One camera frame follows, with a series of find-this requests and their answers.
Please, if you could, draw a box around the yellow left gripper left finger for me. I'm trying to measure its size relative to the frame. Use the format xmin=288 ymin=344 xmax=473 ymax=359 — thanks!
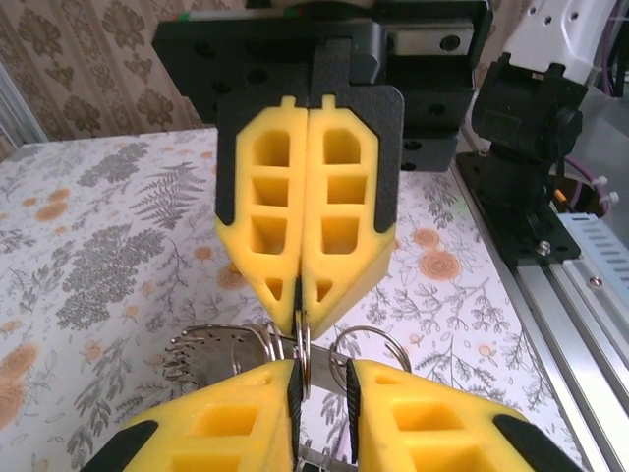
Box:
xmin=81 ymin=358 xmax=302 ymax=472

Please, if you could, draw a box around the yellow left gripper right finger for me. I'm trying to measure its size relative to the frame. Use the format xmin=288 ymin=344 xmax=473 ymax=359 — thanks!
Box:
xmin=345 ymin=358 xmax=586 ymax=472

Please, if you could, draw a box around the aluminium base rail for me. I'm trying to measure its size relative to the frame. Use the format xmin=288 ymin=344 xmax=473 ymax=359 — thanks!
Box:
xmin=449 ymin=161 xmax=629 ymax=472

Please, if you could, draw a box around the grey slotted cable duct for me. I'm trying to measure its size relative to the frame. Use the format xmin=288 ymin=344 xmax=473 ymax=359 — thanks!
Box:
xmin=559 ymin=210 xmax=629 ymax=309

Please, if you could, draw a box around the aluminium frame post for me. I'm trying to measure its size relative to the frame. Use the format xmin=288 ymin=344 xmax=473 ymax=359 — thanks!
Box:
xmin=0 ymin=63 xmax=49 ymax=161

